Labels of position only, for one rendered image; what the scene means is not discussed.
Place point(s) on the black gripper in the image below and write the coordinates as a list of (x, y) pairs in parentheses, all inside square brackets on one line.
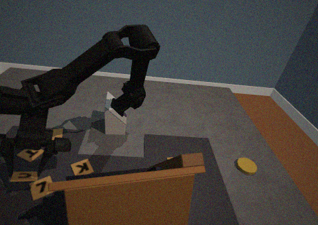
[(57, 145)]

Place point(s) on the yellow round flat disc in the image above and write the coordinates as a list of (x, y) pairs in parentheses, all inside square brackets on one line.
[(246, 166)]

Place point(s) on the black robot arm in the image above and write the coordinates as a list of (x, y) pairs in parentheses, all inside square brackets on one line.
[(58, 85)]

